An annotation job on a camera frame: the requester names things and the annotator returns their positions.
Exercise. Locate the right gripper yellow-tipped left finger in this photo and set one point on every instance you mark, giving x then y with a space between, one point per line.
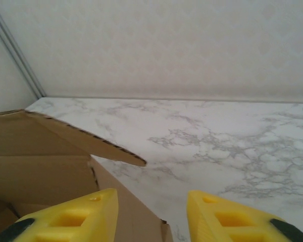
96 214

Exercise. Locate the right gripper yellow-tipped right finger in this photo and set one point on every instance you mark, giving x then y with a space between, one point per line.
207 214

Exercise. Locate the brown cardboard box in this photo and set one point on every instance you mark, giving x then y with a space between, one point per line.
40 151

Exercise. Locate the aluminium frame post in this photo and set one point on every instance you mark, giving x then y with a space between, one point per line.
15 54

